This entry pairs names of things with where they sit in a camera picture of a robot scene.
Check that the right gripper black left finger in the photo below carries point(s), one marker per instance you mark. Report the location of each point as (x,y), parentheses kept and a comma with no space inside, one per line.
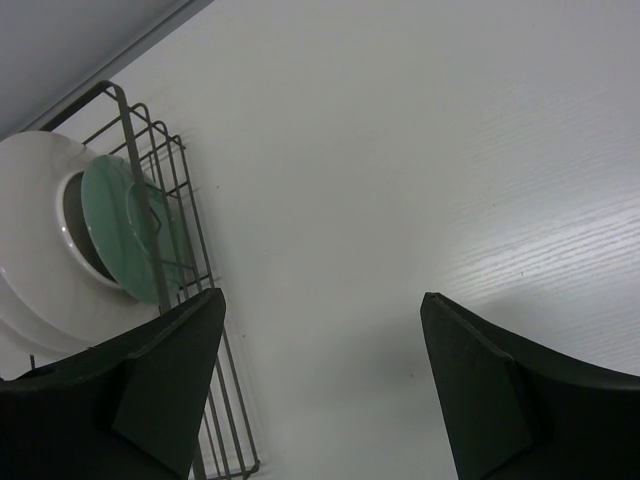
(127,408)

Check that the metal wire dish rack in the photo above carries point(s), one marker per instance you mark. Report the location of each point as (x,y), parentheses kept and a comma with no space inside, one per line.
(228,449)

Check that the small blue patterned plate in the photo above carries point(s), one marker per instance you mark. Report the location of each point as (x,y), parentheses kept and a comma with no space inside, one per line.
(113,217)

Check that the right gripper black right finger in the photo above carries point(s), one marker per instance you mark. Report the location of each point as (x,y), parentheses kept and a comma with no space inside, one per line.
(515,409)

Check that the white grey rimmed plate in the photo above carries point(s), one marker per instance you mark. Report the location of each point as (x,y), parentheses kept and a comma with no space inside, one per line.
(50,294)

